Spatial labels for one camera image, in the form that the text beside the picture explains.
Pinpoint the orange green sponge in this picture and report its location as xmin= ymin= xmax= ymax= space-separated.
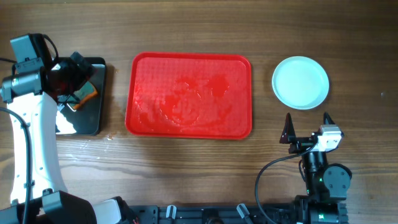
xmin=68 ymin=82 xmax=98 ymax=111

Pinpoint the white plate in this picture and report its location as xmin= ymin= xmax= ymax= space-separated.
xmin=271 ymin=56 xmax=330 ymax=110

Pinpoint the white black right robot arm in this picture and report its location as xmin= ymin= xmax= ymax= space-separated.
xmin=279 ymin=113 xmax=352 ymax=224

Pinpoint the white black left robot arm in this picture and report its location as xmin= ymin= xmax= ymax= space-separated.
xmin=1 ymin=52 xmax=139 ymax=223

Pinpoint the black water tray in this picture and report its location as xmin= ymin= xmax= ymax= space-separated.
xmin=56 ymin=57 xmax=107 ymax=136

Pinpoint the red plastic tray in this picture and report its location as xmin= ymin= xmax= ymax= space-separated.
xmin=124 ymin=52 xmax=252 ymax=140

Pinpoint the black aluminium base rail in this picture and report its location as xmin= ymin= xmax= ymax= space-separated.
xmin=124 ymin=203 xmax=348 ymax=224

